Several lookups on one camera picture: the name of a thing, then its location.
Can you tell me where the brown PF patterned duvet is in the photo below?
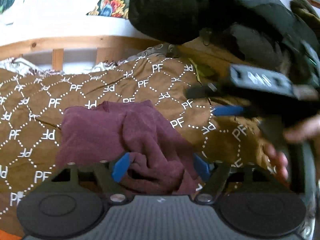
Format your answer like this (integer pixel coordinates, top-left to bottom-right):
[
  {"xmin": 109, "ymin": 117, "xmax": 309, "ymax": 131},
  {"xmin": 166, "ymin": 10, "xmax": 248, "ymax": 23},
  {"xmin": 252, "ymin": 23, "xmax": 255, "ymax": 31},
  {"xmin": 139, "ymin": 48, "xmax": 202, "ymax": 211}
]
[{"xmin": 1, "ymin": 39, "xmax": 270, "ymax": 237}]

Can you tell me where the wooden bed frame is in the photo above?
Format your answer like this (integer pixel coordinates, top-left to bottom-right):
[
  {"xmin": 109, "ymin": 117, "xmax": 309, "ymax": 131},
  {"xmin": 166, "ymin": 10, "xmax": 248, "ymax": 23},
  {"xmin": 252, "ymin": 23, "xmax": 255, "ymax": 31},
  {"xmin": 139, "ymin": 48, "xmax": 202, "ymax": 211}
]
[{"xmin": 1, "ymin": 35, "xmax": 161, "ymax": 70}]

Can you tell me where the grey floral bed sheet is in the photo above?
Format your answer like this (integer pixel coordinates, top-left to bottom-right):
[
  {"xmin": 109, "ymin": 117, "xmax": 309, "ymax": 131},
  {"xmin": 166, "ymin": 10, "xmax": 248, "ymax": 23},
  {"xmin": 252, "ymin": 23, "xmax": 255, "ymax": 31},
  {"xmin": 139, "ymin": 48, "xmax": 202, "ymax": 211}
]
[{"xmin": 1, "ymin": 43, "xmax": 178, "ymax": 77}]

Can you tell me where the person's right hand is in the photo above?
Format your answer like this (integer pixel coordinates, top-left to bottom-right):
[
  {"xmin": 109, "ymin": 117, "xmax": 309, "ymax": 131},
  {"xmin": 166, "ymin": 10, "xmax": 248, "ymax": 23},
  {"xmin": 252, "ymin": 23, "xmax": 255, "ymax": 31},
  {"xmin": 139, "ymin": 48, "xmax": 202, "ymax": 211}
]
[{"xmin": 263, "ymin": 114, "xmax": 319, "ymax": 183}]

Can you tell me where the orange blanket patch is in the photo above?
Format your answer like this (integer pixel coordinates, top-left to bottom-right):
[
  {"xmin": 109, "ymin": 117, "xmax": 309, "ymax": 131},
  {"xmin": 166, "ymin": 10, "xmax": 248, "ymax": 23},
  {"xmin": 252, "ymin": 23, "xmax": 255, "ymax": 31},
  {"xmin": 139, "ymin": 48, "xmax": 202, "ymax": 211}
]
[{"xmin": 0, "ymin": 230, "xmax": 22, "ymax": 240}]

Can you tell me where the maroon small garment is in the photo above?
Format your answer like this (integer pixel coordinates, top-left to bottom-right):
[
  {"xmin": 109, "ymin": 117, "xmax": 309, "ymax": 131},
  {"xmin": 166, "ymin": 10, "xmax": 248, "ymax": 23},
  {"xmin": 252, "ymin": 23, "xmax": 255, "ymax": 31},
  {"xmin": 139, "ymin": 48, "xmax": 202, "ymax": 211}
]
[{"xmin": 55, "ymin": 100, "xmax": 201, "ymax": 194}]

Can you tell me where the black puffer jacket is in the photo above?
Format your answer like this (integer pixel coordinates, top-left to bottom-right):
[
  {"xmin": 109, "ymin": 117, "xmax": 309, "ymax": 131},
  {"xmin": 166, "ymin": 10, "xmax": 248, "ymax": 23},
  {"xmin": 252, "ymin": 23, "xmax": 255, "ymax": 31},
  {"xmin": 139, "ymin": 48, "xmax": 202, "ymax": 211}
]
[{"xmin": 129, "ymin": 0, "xmax": 319, "ymax": 84}]

